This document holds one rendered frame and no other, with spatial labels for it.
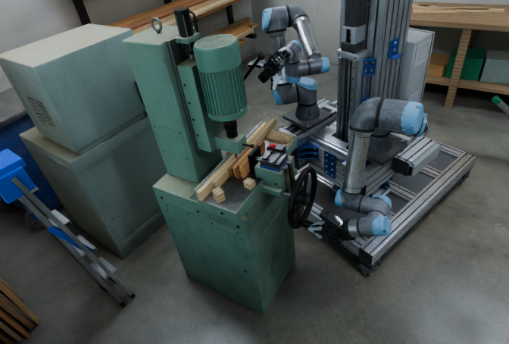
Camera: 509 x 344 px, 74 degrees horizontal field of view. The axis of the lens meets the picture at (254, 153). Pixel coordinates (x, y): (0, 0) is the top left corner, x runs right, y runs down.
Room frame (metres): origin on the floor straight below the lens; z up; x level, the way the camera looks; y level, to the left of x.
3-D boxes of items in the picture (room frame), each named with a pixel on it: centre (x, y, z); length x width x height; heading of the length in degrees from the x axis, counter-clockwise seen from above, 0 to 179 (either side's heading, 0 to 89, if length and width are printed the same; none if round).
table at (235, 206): (1.27, -0.01, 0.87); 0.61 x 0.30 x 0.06; 145
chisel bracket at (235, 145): (1.32, 0.10, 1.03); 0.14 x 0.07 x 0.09; 55
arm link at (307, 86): (1.82, -0.35, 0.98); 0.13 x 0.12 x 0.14; 94
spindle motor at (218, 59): (1.31, 0.09, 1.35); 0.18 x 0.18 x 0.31
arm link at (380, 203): (0.96, -0.46, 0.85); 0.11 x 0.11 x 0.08; 55
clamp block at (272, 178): (1.22, -0.08, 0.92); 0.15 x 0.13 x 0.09; 145
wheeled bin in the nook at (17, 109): (2.32, 1.82, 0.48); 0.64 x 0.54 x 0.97; 142
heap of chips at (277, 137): (1.48, -0.14, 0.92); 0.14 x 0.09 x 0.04; 55
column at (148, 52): (1.47, 0.33, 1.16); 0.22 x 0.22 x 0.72; 55
